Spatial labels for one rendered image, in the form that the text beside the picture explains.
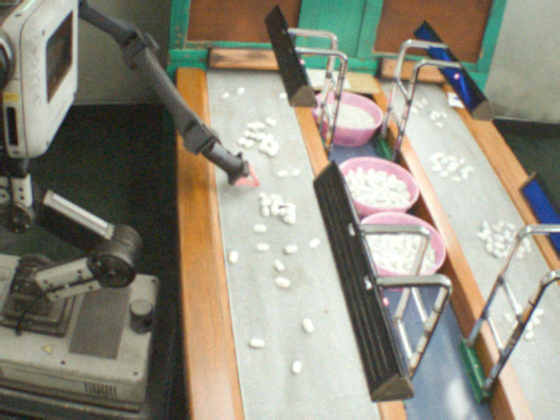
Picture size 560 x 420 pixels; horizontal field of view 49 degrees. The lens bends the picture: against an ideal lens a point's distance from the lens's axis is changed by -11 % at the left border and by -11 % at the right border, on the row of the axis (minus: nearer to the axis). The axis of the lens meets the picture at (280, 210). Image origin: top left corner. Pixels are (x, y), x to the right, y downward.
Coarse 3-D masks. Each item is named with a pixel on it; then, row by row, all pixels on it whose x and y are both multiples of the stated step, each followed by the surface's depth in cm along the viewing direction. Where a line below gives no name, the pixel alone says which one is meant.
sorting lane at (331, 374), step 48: (240, 96) 248; (288, 144) 226; (240, 192) 203; (288, 192) 206; (240, 240) 186; (288, 240) 188; (240, 288) 172; (288, 288) 174; (336, 288) 176; (240, 336) 159; (288, 336) 161; (336, 336) 163; (240, 384) 148; (288, 384) 149; (336, 384) 151
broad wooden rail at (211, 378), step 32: (192, 96) 239; (192, 160) 208; (192, 192) 196; (192, 224) 185; (192, 256) 175; (192, 288) 166; (224, 288) 169; (192, 320) 158; (224, 320) 160; (192, 352) 150; (224, 352) 151; (192, 384) 143; (224, 384) 144; (192, 416) 136; (224, 416) 137
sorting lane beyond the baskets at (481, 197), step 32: (416, 96) 268; (416, 128) 247; (448, 128) 251; (480, 160) 236; (448, 192) 217; (480, 192) 220; (480, 224) 205; (512, 224) 208; (480, 256) 193; (480, 288) 182; (512, 288) 183; (512, 320) 173; (544, 320) 174; (512, 352) 163; (544, 352) 164; (544, 384) 155; (544, 416) 147
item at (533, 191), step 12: (528, 180) 165; (540, 180) 162; (528, 192) 164; (540, 192) 160; (528, 204) 162; (540, 204) 159; (552, 204) 155; (540, 216) 157; (552, 216) 154; (552, 240) 150
